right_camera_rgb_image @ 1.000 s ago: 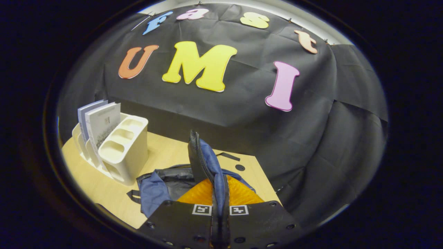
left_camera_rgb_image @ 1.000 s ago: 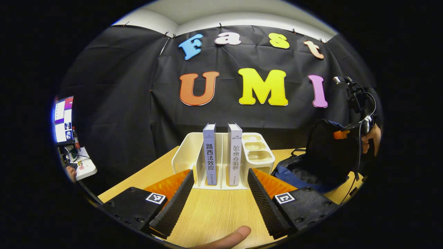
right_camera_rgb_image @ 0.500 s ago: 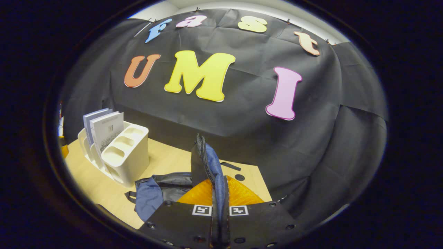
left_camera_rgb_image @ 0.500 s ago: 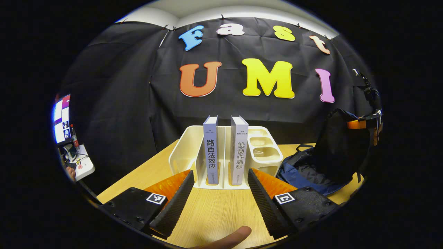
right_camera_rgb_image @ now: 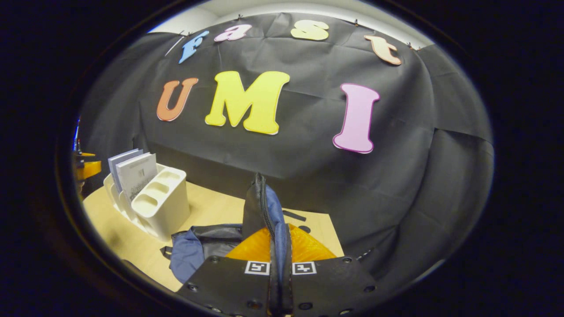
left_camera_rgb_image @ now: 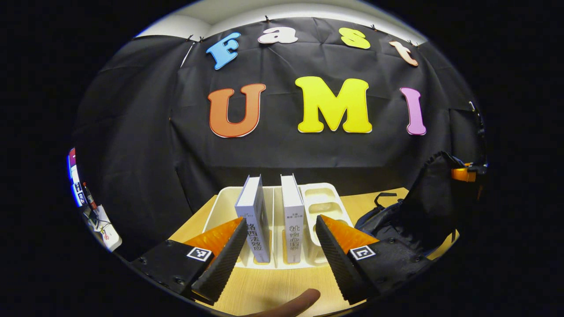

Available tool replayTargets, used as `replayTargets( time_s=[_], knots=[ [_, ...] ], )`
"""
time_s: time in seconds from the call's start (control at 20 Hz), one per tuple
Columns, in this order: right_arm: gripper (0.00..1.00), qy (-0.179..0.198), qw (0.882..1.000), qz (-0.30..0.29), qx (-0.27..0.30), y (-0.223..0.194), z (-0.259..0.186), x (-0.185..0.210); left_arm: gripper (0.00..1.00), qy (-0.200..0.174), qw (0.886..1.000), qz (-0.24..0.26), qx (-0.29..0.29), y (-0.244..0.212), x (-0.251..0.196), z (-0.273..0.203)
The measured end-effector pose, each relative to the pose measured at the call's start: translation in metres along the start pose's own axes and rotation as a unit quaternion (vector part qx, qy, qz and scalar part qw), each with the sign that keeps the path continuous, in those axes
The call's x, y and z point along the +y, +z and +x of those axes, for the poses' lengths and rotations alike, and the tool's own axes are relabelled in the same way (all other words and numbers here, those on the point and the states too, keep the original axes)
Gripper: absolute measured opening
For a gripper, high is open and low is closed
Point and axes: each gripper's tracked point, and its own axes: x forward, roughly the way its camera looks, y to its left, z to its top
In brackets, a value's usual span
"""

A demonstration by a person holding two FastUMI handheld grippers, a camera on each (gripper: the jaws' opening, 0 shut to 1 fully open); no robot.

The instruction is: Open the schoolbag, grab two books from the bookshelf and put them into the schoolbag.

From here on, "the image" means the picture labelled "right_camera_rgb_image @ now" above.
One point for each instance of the cream plastic bookshelf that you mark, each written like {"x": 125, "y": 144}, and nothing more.
{"x": 163, "y": 207}

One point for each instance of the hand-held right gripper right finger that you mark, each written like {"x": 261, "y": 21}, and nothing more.
{"x": 335, "y": 281}

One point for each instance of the grey cover book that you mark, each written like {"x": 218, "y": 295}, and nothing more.
{"x": 115, "y": 167}

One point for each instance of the black backdrop cloth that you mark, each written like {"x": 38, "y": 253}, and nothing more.
{"x": 396, "y": 176}

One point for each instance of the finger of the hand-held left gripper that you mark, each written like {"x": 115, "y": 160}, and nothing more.
{"x": 88, "y": 169}
{"x": 86, "y": 155}

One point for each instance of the blue schoolbag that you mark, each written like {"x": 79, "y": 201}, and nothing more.
{"x": 189, "y": 255}

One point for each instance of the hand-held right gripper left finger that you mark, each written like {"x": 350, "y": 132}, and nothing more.
{"x": 224, "y": 281}

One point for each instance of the white cover book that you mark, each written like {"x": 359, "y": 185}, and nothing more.
{"x": 139, "y": 176}

